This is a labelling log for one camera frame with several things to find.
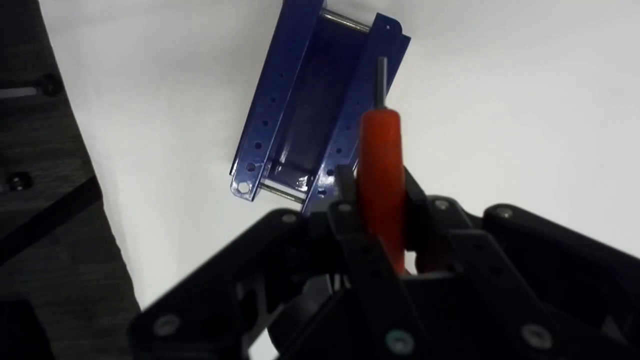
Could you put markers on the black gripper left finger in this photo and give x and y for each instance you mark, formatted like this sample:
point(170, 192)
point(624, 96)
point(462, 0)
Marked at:
point(227, 281)

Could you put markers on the black round bolt head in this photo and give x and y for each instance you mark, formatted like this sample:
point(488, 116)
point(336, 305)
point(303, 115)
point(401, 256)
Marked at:
point(19, 180)

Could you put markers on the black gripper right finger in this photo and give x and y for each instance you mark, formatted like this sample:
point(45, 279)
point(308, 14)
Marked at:
point(533, 266)

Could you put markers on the blue perforated metal bracket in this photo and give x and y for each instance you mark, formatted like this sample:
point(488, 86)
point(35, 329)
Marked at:
point(312, 106)

